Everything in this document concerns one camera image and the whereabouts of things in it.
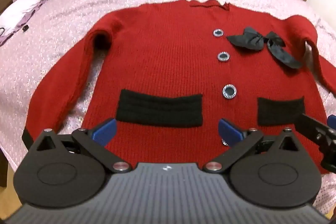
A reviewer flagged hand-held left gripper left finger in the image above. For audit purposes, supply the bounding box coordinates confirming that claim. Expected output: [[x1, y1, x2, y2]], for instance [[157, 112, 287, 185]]
[[33, 118, 132, 173]]

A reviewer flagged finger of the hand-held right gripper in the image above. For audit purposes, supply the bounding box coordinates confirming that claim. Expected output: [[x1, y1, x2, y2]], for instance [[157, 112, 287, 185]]
[[295, 113, 336, 174]]

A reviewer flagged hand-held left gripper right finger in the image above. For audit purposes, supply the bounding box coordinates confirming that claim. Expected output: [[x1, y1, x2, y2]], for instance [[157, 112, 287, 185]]
[[202, 118, 302, 174]]

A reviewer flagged red knit sweater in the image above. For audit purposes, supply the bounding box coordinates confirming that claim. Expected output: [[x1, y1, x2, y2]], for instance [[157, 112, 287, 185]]
[[21, 0, 336, 174]]

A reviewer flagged pink floral bed sheet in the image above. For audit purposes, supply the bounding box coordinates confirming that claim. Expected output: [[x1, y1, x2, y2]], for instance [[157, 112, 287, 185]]
[[0, 0, 336, 215]]

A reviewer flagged lavender pillow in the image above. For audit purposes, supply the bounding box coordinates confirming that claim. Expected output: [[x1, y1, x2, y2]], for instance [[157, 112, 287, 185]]
[[0, 0, 44, 46]]

